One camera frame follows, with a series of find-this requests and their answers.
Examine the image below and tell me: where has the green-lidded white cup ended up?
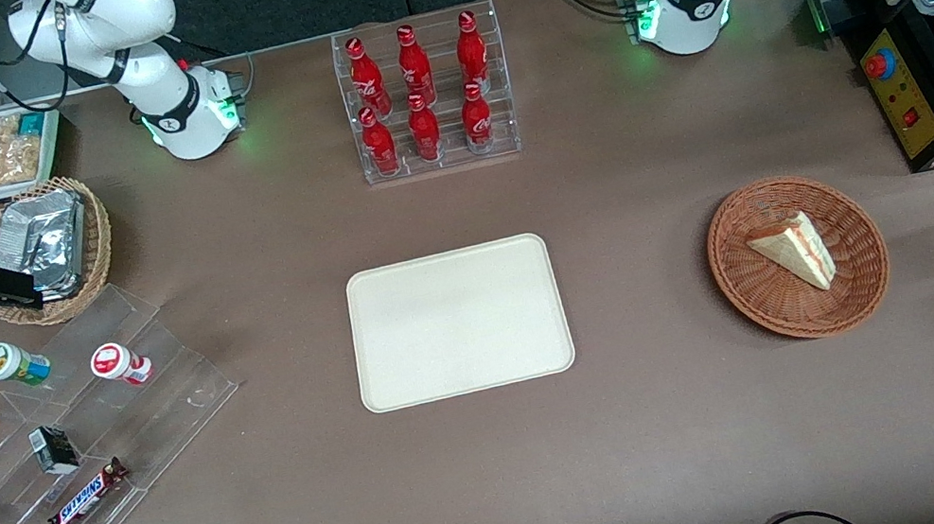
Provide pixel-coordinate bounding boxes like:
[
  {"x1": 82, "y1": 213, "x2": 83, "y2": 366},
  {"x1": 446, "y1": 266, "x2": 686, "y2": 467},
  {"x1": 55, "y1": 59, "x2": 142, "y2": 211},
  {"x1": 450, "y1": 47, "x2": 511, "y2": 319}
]
[{"x1": 0, "y1": 333, "x2": 55, "y2": 393}]

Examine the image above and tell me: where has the tan wicker basket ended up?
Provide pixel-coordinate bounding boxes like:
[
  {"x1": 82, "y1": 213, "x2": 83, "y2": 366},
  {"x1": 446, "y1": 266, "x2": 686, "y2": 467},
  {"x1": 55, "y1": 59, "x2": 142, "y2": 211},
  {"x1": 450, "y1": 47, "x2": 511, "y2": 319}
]
[{"x1": 0, "y1": 169, "x2": 127, "y2": 335}]

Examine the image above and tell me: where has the silver foil packet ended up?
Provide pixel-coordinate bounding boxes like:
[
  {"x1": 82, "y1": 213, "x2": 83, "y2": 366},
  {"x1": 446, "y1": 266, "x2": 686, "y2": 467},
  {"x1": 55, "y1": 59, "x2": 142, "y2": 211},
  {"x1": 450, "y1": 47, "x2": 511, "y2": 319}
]
[{"x1": 0, "y1": 184, "x2": 100, "y2": 308}]

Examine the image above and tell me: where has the clear acrylic bottle rack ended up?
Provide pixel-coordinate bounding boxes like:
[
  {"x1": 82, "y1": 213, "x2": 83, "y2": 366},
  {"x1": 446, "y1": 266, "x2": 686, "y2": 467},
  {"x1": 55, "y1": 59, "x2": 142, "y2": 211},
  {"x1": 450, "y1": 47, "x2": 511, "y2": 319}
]
[{"x1": 327, "y1": 0, "x2": 526, "y2": 188}]

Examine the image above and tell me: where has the black cable bundle right arm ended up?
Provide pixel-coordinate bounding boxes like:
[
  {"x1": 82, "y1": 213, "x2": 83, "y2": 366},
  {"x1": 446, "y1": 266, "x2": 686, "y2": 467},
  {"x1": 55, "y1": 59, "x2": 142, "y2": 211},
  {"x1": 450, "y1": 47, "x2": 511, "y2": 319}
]
[{"x1": 160, "y1": 20, "x2": 262, "y2": 114}]

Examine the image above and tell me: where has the Snickers chocolate bar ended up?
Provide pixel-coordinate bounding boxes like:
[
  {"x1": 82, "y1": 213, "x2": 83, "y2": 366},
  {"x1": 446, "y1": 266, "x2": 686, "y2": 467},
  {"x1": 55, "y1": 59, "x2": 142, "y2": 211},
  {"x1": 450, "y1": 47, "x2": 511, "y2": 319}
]
[{"x1": 38, "y1": 455, "x2": 138, "y2": 524}]

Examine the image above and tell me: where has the triangular white bread sandwich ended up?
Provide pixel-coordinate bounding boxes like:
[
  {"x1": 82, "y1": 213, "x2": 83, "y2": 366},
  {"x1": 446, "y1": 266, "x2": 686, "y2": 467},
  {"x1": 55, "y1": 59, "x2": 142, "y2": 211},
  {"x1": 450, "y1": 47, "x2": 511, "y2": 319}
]
[{"x1": 741, "y1": 205, "x2": 841, "y2": 305}]

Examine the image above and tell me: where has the red cola bottle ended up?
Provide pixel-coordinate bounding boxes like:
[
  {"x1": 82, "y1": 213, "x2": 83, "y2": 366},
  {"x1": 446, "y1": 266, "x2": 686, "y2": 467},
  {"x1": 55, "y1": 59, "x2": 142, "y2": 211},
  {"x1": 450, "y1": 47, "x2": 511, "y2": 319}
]
[
  {"x1": 393, "y1": 21, "x2": 439, "y2": 110},
  {"x1": 449, "y1": 8, "x2": 495, "y2": 96},
  {"x1": 343, "y1": 32, "x2": 394, "y2": 121},
  {"x1": 455, "y1": 79, "x2": 499, "y2": 155},
  {"x1": 403, "y1": 91, "x2": 447, "y2": 166},
  {"x1": 357, "y1": 103, "x2": 402, "y2": 181}
]

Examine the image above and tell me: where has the round brown wicker basket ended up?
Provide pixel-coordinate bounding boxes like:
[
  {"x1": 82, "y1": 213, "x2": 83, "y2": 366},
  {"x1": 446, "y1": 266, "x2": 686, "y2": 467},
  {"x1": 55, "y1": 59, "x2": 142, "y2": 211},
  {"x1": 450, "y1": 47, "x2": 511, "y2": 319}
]
[{"x1": 696, "y1": 160, "x2": 902, "y2": 355}]

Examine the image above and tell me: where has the red-lidded white bottle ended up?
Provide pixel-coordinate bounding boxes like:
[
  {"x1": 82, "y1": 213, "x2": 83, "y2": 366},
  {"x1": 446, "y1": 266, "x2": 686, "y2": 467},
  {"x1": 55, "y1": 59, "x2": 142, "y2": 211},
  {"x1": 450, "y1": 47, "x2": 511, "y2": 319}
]
[{"x1": 87, "y1": 336, "x2": 157, "y2": 393}]

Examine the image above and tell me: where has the cream plastic tray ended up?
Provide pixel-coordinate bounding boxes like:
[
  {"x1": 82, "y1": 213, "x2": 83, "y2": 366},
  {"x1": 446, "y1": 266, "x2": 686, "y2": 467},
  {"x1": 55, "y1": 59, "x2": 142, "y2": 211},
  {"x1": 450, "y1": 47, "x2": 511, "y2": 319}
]
[{"x1": 338, "y1": 228, "x2": 582, "y2": 416}]

